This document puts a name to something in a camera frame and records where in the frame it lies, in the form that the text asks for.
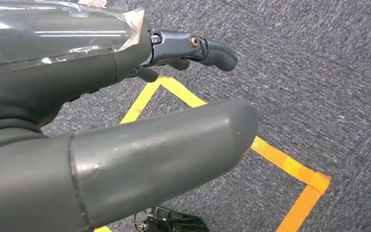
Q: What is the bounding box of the black left robot foot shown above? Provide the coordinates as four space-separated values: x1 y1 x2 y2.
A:
134 206 209 232

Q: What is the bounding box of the yellow floor tape square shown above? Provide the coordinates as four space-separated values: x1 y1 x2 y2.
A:
93 76 332 232

